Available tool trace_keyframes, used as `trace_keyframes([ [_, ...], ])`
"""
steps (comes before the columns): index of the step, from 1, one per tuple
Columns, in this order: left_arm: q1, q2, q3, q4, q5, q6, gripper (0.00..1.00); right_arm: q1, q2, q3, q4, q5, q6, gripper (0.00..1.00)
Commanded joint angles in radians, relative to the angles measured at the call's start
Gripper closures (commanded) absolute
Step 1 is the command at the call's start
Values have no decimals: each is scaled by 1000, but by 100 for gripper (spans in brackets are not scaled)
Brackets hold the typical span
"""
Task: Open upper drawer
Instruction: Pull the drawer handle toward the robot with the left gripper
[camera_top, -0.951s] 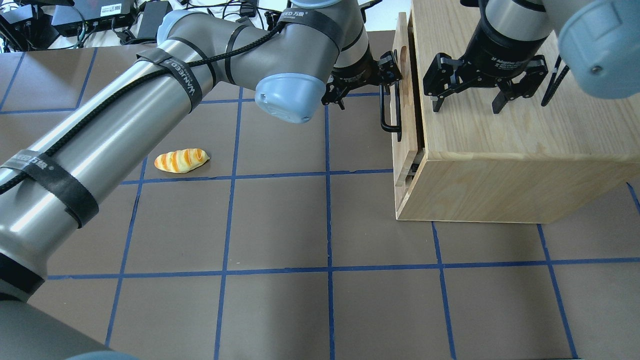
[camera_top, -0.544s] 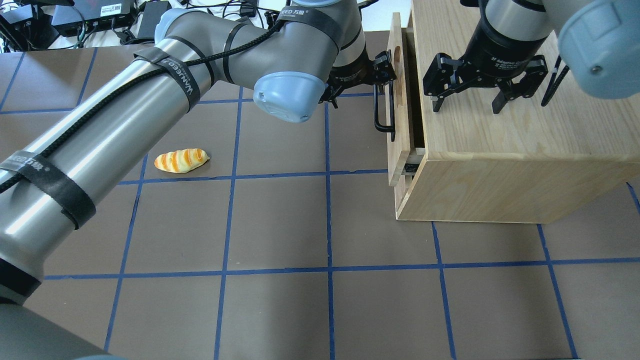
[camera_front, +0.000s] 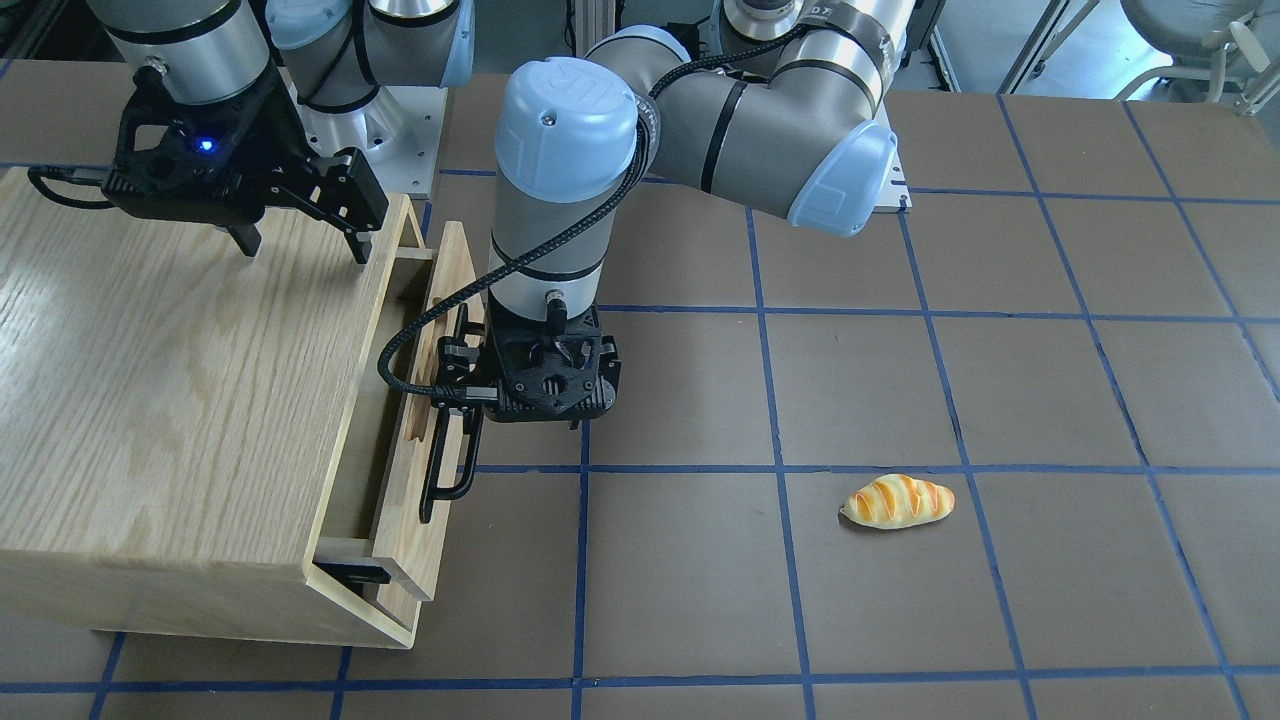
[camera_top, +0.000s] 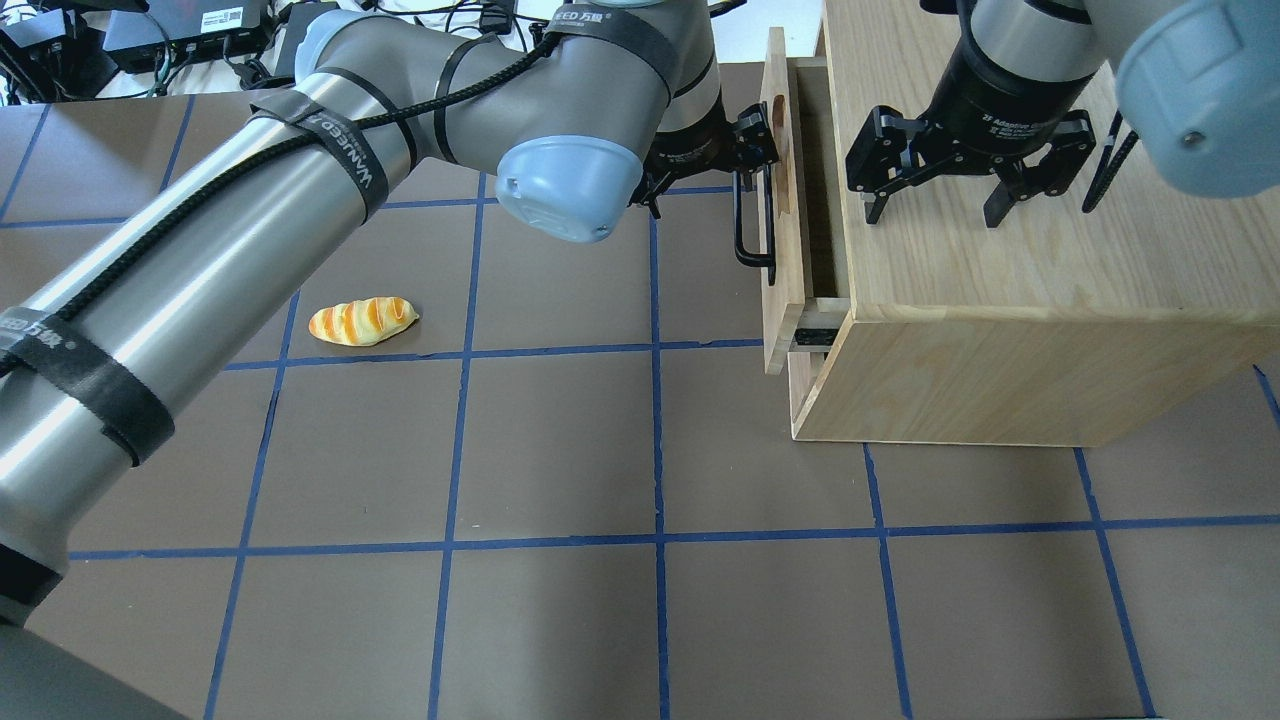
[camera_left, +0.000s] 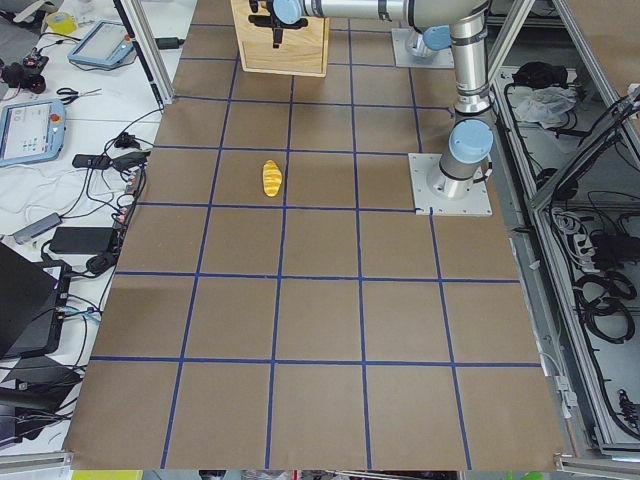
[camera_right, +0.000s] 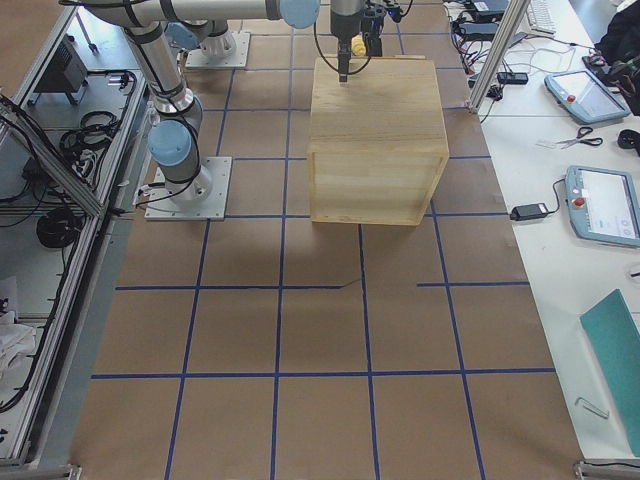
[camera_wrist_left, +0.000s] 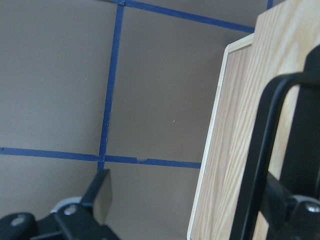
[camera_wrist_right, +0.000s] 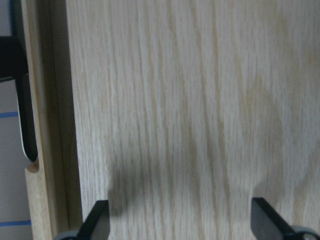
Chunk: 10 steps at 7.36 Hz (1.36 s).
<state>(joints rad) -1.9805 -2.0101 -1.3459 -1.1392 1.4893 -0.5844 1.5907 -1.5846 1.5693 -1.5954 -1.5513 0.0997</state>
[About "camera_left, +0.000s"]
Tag grey usb hub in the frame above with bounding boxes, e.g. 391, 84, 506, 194
12, 213, 62, 245

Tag crumpled white cloth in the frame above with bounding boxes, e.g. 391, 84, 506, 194
514, 86, 578, 128

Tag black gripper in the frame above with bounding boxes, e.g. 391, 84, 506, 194
248, 0, 308, 49

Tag black laptop computer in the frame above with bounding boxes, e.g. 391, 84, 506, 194
1, 245, 71, 360

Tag aluminium frame post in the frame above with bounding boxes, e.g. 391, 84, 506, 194
113, 0, 174, 110

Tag near teach pendant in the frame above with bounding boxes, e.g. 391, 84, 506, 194
1, 99, 66, 167

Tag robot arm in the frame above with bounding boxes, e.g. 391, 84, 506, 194
249, 0, 494, 200
406, 25, 452, 58

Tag black power brick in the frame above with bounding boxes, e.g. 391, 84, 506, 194
49, 227, 115, 254

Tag yellow tape roll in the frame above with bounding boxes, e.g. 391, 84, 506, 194
45, 11, 77, 35

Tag black power strip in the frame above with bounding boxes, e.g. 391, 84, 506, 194
112, 165, 147, 236

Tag black scissors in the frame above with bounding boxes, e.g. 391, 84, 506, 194
56, 87, 102, 105

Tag striped toy bread loaf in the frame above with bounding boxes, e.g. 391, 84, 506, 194
262, 159, 283, 198

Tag teach pendant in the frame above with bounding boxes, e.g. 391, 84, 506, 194
1, 99, 66, 167
67, 20, 135, 70

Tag coiled black cables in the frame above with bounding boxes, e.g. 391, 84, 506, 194
572, 272, 636, 346

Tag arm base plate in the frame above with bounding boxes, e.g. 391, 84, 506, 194
392, 25, 454, 69
408, 153, 493, 217

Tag far teach pendant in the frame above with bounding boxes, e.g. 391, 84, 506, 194
67, 20, 135, 70

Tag wooden drawer cabinet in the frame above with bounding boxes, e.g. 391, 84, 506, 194
230, 0, 330, 78

